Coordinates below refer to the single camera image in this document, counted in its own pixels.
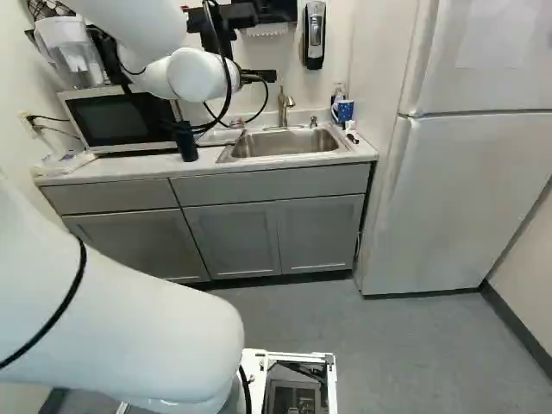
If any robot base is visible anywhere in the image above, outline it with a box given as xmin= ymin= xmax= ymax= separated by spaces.
xmin=41 ymin=347 xmax=337 ymax=414

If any blue mug with coloured dots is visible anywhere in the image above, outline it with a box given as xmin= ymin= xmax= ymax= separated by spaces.
xmin=330 ymin=97 xmax=355 ymax=129

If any clear plastic bag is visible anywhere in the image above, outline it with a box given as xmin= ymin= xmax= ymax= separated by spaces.
xmin=33 ymin=148 xmax=98 ymax=177

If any white fridge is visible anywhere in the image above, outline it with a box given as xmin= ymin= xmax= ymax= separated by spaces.
xmin=361 ymin=0 xmax=552 ymax=298

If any white wall outlet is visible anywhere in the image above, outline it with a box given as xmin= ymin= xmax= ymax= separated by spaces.
xmin=17 ymin=110 xmax=38 ymax=138

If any black paper towel dispenser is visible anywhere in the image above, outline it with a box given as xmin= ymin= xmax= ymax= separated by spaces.
xmin=239 ymin=0 xmax=299 ymax=39

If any silver microwave oven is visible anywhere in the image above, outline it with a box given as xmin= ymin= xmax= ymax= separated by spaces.
xmin=57 ymin=84 xmax=182 ymax=156

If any grey kitchen counter with cabinets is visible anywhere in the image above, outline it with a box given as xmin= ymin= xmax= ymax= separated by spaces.
xmin=32 ymin=122 xmax=380 ymax=285

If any stainless steel sink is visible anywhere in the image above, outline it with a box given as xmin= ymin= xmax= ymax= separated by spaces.
xmin=215 ymin=124 xmax=354 ymax=164

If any clear water filter pitcher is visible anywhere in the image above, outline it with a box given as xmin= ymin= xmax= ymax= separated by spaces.
xmin=33 ymin=16 xmax=103 ymax=91

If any black wall soap dispenser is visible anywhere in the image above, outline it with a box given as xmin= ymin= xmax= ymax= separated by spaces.
xmin=303 ymin=1 xmax=328 ymax=71

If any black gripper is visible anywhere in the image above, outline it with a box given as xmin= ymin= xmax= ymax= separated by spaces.
xmin=185 ymin=0 xmax=237 ymax=61

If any silver tap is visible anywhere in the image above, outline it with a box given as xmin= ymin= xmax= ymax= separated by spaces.
xmin=262 ymin=85 xmax=303 ymax=130

